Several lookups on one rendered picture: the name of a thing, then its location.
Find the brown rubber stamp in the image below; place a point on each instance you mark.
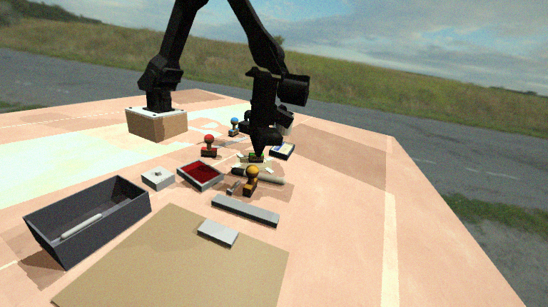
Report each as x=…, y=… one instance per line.
x=251, y=172

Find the red-handled rubber stamp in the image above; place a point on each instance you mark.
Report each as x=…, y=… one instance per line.
x=208, y=151

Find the cream and blue stamp pad tin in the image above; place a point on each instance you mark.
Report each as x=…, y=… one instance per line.
x=284, y=151

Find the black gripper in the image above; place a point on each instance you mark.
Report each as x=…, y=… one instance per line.
x=258, y=128

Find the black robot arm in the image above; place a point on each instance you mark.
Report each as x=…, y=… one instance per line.
x=163, y=72

